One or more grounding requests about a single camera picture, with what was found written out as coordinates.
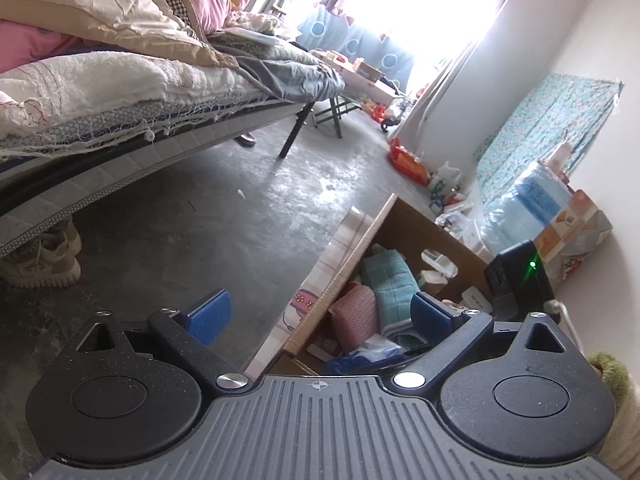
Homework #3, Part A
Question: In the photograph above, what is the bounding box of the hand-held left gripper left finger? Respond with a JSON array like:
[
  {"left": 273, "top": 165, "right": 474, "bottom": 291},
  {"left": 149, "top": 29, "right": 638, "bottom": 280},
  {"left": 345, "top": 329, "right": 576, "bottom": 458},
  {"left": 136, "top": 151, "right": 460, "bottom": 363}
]
[{"left": 74, "top": 287, "right": 252, "bottom": 396}]

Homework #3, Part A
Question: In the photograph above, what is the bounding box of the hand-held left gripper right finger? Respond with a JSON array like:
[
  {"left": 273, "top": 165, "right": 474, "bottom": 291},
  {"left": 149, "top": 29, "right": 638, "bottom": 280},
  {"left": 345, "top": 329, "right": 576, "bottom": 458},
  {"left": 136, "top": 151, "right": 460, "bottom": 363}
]
[{"left": 390, "top": 290, "right": 584, "bottom": 396}]

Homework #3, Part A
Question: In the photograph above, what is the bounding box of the blue checked towel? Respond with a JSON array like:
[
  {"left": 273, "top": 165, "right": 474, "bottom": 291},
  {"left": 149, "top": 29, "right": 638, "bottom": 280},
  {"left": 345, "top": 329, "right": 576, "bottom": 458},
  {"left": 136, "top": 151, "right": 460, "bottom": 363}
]
[{"left": 361, "top": 250, "right": 426, "bottom": 348}]

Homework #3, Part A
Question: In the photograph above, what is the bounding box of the pink towel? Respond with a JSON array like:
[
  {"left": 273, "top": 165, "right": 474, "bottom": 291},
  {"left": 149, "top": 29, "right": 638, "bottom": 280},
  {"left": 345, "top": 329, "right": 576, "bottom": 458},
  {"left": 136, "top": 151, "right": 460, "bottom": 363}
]
[{"left": 327, "top": 282, "right": 381, "bottom": 353}]

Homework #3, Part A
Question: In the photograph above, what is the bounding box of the cardboard box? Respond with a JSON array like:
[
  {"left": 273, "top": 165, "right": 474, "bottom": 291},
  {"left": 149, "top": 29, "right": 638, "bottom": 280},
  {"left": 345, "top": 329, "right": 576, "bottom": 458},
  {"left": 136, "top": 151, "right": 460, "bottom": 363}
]
[{"left": 250, "top": 192, "right": 506, "bottom": 376}]

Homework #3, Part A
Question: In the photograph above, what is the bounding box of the blue plastic bag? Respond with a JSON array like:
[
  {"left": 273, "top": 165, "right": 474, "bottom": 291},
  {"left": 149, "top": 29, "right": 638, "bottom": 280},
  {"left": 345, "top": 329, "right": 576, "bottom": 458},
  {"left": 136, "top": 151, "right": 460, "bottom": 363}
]
[{"left": 330, "top": 337, "right": 431, "bottom": 376}]

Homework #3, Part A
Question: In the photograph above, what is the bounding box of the patterned storage box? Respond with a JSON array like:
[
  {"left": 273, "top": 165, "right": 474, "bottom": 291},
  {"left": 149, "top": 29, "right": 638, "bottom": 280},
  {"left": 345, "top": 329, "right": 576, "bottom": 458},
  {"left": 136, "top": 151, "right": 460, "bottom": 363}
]
[{"left": 532, "top": 189, "right": 615, "bottom": 286}]

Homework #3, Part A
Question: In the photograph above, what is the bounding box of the pack of blue water bottles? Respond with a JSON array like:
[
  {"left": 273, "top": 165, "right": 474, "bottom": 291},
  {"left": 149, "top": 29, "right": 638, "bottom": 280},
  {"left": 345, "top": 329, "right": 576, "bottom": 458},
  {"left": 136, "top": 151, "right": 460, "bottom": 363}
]
[{"left": 480, "top": 160, "right": 573, "bottom": 256}]

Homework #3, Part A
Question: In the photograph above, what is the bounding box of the red and white carton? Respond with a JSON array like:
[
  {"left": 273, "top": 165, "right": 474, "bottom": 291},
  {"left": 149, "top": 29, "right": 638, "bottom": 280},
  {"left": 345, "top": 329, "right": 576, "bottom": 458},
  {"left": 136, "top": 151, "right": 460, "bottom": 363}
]
[{"left": 307, "top": 332, "right": 346, "bottom": 361}]

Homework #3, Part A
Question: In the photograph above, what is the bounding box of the white plastic bag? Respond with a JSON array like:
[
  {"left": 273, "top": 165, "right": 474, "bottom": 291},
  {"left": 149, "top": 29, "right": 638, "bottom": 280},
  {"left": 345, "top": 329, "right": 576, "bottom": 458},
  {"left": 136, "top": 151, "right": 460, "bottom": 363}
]
[{"left": 427, "top": 160, "right": 476, "bottom": 211}]

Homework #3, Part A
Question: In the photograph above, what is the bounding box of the orange snack packet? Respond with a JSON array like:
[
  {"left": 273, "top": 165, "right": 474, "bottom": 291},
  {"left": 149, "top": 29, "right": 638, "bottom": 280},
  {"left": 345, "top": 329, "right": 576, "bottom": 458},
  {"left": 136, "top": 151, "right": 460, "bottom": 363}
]
[{"left": 389, "top": 137, "right": 431, "bottom": 186}]

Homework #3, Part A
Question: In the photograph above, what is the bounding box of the beige sneaker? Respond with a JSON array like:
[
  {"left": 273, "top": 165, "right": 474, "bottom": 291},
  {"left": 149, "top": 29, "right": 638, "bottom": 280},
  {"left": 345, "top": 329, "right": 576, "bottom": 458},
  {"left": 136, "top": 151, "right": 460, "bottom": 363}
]
[
  {"left": 37, "top": 220, "right": 83, "bottom": 256},
  {"left": 0, "top": 240, "right": 82, "bottom": 289}
]

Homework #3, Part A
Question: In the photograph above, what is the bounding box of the bed with mattress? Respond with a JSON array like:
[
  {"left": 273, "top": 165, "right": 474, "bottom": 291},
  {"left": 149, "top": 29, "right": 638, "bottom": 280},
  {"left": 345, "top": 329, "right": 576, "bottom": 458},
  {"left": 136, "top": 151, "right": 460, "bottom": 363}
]
[{"left": 0, "top": 95, "right": 321, "bottom": 261}]

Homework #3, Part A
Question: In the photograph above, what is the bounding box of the low table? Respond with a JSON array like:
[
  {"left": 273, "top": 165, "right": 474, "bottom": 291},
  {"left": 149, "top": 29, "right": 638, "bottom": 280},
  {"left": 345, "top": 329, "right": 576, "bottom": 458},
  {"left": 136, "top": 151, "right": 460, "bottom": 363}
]
[{"left": 310, "top": 47, "right": 401, "bottom": 106}]

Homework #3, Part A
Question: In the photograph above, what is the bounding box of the grey blanket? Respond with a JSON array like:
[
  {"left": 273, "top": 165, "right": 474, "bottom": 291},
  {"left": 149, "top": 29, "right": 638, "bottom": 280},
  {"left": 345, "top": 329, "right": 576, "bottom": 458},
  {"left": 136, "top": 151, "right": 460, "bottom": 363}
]
[{"left": 207, "top": 30, "right": 346, "bottom": 106}]

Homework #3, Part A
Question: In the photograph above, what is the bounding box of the white lace blanket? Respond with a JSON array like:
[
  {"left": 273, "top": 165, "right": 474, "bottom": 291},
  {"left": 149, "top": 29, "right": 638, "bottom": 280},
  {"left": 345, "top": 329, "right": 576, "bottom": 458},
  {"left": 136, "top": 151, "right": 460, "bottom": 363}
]
[{"left": 0, "top": 52, "right": 281, "bottom": 156}]

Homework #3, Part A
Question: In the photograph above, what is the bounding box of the blue patterned curtain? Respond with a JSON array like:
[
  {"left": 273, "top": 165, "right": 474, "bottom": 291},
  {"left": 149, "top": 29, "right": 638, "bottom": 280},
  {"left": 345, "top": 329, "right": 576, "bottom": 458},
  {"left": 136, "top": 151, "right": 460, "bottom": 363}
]
[{"left": 295, "top": 0, "right": 416, "bottom": 91}]

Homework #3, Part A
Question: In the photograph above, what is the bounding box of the cream quilt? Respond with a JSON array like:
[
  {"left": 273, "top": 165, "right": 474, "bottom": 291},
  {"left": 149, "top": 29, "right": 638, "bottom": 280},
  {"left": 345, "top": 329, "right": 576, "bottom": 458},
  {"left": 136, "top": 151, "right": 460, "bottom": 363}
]
[{"left": 0, "top": 0, "right": 241, "bottom": 68}]

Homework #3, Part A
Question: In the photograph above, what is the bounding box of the white cable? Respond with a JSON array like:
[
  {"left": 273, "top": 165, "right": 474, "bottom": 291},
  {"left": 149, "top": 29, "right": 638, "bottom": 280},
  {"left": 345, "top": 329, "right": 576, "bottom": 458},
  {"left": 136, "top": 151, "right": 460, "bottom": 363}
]
[{"left": 545, "top": 300, "right": 581, "bottom": 356}]

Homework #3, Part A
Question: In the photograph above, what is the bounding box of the floral wall cloth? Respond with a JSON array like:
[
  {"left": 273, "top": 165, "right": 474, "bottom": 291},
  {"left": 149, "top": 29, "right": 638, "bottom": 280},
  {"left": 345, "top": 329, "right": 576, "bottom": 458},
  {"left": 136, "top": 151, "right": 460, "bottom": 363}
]
[{"left": 472, "top": 72, "right": 626, "bottom": 211}]

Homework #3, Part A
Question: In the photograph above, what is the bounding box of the green folding frame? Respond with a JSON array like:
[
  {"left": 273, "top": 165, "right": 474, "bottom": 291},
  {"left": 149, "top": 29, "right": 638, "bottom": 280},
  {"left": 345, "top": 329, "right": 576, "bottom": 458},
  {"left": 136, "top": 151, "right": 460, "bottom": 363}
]
[{"left": 310, "top": 95, "right": 361, "bottom": 140}]

